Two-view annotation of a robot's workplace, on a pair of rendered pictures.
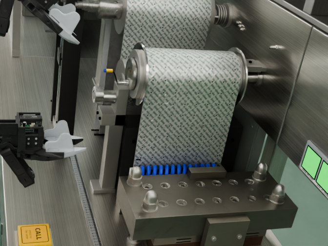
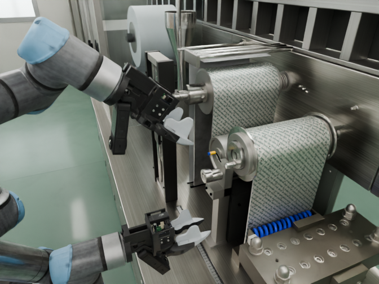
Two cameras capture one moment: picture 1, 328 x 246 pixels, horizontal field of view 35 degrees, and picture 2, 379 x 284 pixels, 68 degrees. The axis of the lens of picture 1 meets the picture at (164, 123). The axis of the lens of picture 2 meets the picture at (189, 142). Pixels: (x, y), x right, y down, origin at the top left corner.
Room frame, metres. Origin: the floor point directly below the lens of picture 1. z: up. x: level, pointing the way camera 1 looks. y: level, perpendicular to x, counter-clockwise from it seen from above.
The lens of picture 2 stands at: (0.50, 0.22, 1.65)
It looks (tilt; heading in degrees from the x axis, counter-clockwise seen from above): 30 degrees down; 0
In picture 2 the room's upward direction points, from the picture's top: straight up
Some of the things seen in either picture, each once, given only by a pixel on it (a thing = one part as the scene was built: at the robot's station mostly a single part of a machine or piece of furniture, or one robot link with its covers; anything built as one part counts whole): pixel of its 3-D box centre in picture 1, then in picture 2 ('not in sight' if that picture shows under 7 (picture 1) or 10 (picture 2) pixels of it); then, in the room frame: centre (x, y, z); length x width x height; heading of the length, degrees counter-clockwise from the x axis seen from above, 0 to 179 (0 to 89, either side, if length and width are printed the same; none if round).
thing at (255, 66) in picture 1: (252, 64); (330, 123); (1.24, -0.19, 1.28); 0.06 x 0.05 x 0.02; 112
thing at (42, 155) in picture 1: (44, 152); (176, 245); (0.97, 0.25, 1.09); 0.09 x 0.05 x 0.02; 103
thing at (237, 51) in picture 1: (233, 76); (315, 136); (1.22, -0.15, 1.25); 0.15 x 0.01 x 0.15; 22
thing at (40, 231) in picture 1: (34, 238); not in sight; (0.89, 0.24, 0.91); 0.07 x 0.07 x 0.02; 22
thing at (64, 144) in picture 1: (66, 143); (194, 233); (0.99, 0.21, 1.11); 0.09 x 0.03 x 0.06; 103
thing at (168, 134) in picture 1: (183, 137); (284, 197); (1.12, -0.05, 1.11); 0.23 x 0.01 x 0.18; 112
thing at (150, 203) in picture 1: (151, 199); (283, 273); (0.92, 0.00, 1.05); 0.04 x 0.04 x 0.04
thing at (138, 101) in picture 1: (137, 73); (241, 154); (1.13, 0.08, 1.25); 0.15 x 0.01 x 0.15; 22
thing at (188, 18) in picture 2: not in sight; (180, 19); (1.84, 0.25, 1.50); 0.14 x 0.14 x 0.06
